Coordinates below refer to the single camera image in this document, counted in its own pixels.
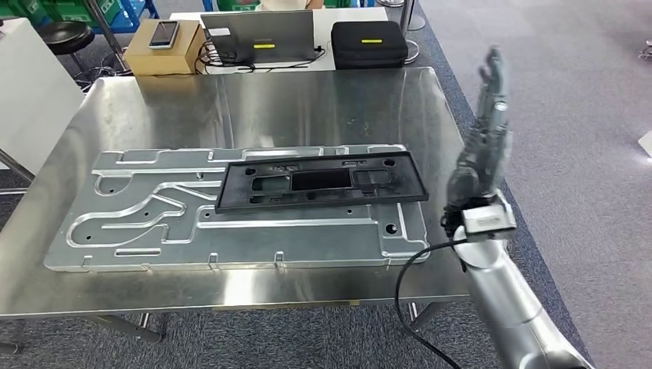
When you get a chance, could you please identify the chrome stanchion post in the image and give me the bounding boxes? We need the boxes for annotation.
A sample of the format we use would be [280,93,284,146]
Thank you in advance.
[398,0,427,65]

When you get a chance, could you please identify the black zip case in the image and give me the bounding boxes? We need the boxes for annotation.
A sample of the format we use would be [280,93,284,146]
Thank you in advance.
[331,20,410,71]

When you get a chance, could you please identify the smartphone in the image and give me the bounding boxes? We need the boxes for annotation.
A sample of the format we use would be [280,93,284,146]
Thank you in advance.
[148,20,180,51]

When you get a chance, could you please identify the black round stool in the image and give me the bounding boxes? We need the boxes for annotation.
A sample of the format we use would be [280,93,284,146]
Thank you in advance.
[36,21,98,78]

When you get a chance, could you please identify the black laptop cables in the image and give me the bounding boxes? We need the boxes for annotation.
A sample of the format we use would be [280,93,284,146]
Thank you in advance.
[195,40,328,73]

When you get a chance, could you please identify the grey laptop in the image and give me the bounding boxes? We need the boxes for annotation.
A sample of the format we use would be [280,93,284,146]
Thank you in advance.
[200,8,319,65]

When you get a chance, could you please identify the steel tube post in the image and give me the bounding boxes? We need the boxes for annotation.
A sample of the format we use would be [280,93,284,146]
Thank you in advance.
[84,0,132,73]

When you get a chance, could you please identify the blue storage rack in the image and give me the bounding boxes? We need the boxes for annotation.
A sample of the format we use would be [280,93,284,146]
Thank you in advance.
[94,0,160,35]

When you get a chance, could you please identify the white display cabinet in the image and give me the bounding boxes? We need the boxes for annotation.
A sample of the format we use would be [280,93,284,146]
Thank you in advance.
[637,129,652,165]

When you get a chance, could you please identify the green plastic crate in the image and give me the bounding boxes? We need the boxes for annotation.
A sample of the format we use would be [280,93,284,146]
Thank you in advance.
[0,0,123,26]

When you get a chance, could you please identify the steel workbench table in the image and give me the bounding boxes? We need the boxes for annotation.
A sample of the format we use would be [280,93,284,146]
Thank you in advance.
[0,66,472,344]

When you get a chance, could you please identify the black plastic frame part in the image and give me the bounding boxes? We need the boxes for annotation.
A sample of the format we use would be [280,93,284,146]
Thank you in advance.
[214,150,430,215]

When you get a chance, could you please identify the black camera cable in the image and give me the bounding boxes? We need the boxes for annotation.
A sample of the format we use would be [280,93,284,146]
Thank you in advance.
[394,238,467,369]

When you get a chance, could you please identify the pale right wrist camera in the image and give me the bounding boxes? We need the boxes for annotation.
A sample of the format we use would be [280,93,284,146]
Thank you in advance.
[458,194,518,244]

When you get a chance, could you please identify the cardboard box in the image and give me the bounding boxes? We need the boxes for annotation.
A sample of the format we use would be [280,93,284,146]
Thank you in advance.
[123,19,208,78]

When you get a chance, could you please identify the aluminium fixture plate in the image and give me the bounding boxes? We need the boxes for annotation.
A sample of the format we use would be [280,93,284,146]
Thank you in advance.
[44,144,431,274]

